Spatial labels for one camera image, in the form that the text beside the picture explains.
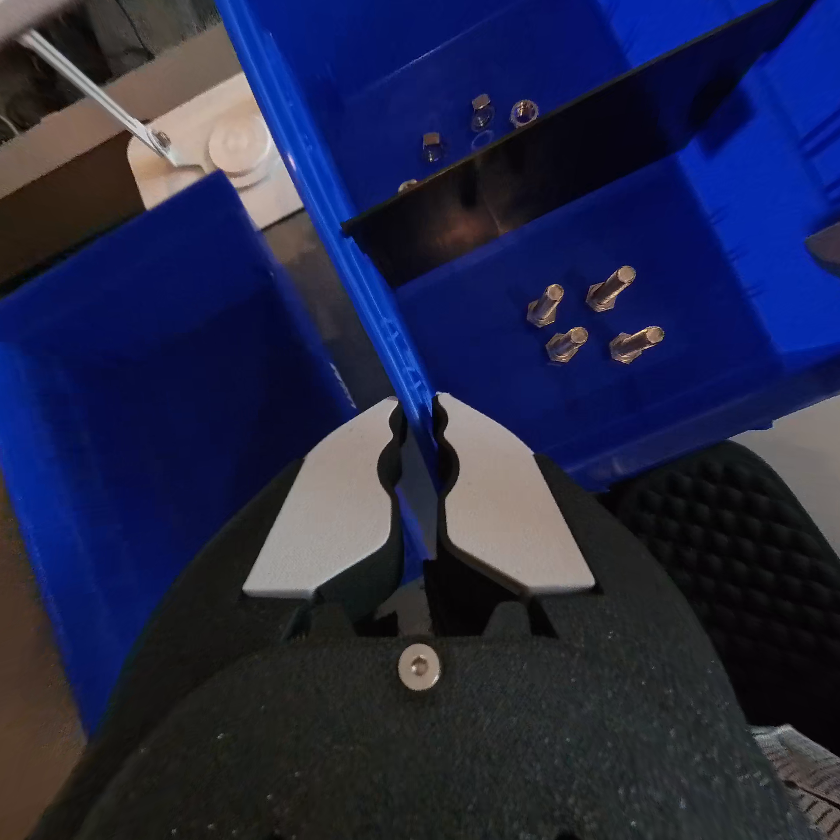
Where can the instruction sheet sign stand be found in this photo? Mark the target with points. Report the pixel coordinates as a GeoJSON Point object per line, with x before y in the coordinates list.
{"type": "Point", "coordinates": [164, 187]}

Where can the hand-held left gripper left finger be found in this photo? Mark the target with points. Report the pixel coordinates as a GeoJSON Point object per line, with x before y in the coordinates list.
{"type": "Point", "coordinates": [328, 518]}

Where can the blue divided plastic bin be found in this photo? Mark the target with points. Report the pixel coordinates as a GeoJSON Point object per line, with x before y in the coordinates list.
{"type": "Point", "coordinates": [722, 315]}

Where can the black bin divider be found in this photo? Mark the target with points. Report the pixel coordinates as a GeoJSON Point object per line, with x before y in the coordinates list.
{"type": "Point", "coordinates": [525, 197]}

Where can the black quilted armrest pad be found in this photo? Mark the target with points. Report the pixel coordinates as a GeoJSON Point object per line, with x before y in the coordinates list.
{"type": "Point", "coordinates": [722, 558]}

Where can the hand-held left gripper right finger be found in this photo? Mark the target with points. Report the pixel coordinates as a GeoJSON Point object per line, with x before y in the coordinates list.
{"type": "Point", "coordinates": [512, 518]}

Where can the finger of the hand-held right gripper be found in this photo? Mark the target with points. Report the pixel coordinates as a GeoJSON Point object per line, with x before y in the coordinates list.
{"type": "Point", "coordinates": [828, 253]}

